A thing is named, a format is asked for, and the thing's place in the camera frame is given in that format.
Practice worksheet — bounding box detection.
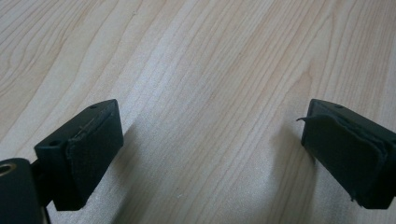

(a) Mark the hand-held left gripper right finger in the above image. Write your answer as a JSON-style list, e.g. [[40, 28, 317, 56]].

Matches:
[[296, 98, 396, 210]]

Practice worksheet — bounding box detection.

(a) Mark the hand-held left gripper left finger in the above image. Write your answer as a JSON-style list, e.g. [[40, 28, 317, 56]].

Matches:
[[34, 98, 125, 212]]

